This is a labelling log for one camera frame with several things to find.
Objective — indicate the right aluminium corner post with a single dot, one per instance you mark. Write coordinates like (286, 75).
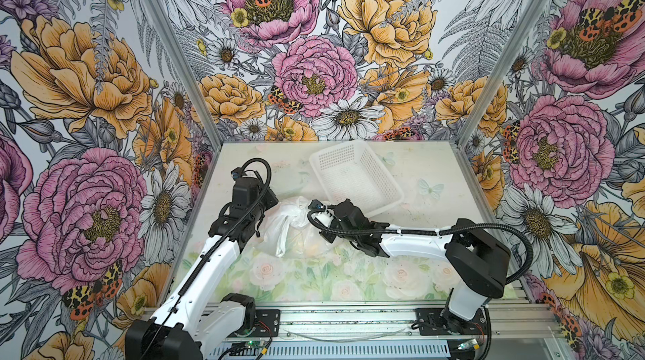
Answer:
(525, 22)

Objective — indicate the white perforated plastic basket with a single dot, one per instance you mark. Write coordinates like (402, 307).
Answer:
(353, 171)

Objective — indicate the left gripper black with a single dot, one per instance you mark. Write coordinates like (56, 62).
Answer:
(271, 199)

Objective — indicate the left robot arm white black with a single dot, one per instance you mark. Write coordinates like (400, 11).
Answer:
(179, 328)

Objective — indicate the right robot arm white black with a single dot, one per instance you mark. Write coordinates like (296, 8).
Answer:
(479, 259)

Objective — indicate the white slotted cable duct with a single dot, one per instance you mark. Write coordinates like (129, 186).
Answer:
(359, 350)

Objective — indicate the aluminium corner post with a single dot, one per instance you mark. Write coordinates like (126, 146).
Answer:
(525, 22)
(157, 16)

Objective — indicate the aluminium front rail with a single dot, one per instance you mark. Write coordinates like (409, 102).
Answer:
(513, 319)

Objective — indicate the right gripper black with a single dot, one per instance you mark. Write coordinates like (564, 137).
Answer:
(328, 239)

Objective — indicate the white plastic bag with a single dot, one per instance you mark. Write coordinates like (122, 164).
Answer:
(287, 233)

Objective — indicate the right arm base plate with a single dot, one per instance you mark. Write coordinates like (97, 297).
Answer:
(434, 321)

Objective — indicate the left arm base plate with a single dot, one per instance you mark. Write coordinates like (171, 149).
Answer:
(260, 323)

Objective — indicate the left aluminium corner post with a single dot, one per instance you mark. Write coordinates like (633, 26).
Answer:
(157, 16)

